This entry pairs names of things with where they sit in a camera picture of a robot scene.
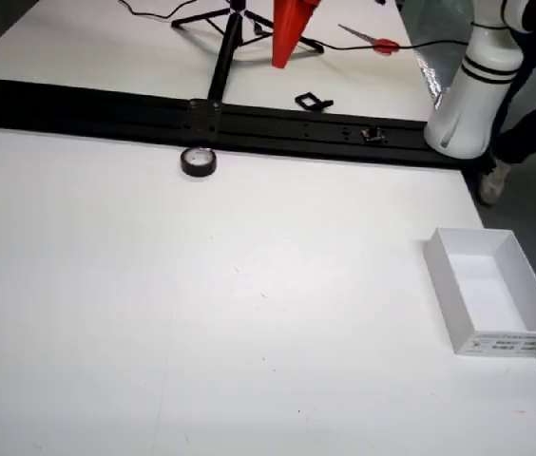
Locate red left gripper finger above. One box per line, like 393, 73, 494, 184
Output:
271, 0, 315, 68

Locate black electrical tape roll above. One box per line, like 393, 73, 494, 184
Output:
180, 146, 219, 180

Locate white six-joint robot arm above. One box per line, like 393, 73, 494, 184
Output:
423, 0, 536, 160

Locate white cardboard bin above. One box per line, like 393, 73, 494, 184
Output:
423, 227, 536, 357

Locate black tripod stand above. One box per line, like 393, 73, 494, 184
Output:
171, 0, 324, 101

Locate black joining plate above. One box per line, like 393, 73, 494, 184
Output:
186, 98, 222, 142

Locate silver reflective strip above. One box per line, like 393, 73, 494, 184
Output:
414, 47, 446, 111

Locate dark trouser leg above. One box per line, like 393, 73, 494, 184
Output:
486, 0, 536, 167

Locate white sneaker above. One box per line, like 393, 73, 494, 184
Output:
478, 159, 512, 206

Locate small black bracket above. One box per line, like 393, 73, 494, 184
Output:
295, 92, 335, 113

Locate red handled scissors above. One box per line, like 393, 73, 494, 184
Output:
337, 23, 400, 56

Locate thin black cable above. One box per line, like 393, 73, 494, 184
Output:
118, 0, 231, 21

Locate black aluminium rail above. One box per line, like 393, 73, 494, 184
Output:
0, 77, 495, 180

